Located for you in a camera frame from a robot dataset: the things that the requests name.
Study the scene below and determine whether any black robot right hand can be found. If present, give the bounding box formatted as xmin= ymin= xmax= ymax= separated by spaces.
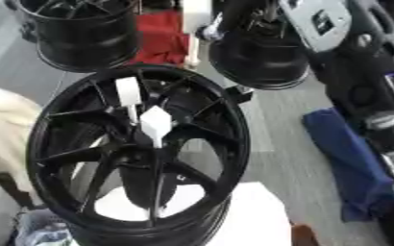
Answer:
xmin=218 ymin=0 xmax=290 ymax=37

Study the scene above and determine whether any black wheel rim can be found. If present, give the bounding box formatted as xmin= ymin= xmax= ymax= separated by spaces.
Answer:
xmin=207 ymin=9 xmax=313 ymax=91
xmin=3 ymin=0 xmax=145 ymax=74

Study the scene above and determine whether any large black spoked wheel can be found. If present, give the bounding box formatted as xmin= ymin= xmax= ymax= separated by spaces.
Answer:
xmin=23 ymin=63 xmax=253 ymax=246

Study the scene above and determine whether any white pin with rectangular head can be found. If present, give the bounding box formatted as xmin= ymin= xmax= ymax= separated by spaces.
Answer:
xmin=112 ymin=76 xmax=147 ymax=127

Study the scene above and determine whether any white pin with pointed head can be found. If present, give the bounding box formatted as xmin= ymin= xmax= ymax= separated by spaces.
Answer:
xmin=137 ymin=105 xmax=176 ymax=150

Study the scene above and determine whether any red cloth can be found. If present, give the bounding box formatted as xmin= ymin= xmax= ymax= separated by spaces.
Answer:
xmin=128 ymin=9 xmax=192 ymax=67

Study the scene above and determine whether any small black block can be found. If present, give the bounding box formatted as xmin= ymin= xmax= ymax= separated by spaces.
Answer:
xmin=224 ymin=85 xmax=257 ymax=104

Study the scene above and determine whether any blue cloth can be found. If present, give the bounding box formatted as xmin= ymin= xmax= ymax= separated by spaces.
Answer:
xmin=301 ymin=107 xmax=394 ymax=223

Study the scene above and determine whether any brown wooden piece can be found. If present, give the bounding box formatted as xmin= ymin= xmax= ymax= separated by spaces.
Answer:
xmin=287 ymin=223 xmax=322 ymax=246

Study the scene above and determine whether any cream fabric bundle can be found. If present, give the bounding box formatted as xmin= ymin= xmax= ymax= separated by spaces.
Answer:
xmin=0 ymin=83 xmax=44 ymax=209

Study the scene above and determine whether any grey blue bag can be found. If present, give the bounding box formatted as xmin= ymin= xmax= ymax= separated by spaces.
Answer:
xmin=12 ymin=208 xmax=80 ymax=246

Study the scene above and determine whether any white post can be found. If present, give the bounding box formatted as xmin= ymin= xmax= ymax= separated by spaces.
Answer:
xmin=180 ymin=0 xmax=214 ymax=70

